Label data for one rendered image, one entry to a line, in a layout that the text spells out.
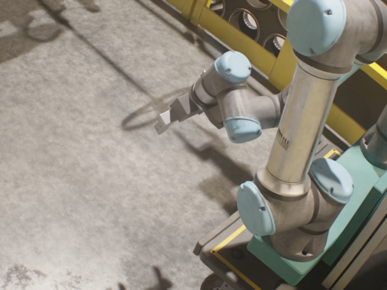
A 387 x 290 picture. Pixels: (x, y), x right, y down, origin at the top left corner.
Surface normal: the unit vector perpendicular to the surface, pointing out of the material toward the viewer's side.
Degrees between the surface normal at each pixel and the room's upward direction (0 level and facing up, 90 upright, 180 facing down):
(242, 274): 0
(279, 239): 72
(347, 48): 81
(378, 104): 90
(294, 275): 90
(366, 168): 0
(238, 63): 25
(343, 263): 90
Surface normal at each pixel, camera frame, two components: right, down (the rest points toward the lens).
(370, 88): -0.67, 0.37
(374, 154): -0.56, 0.14
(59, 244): 0.26, -0.70
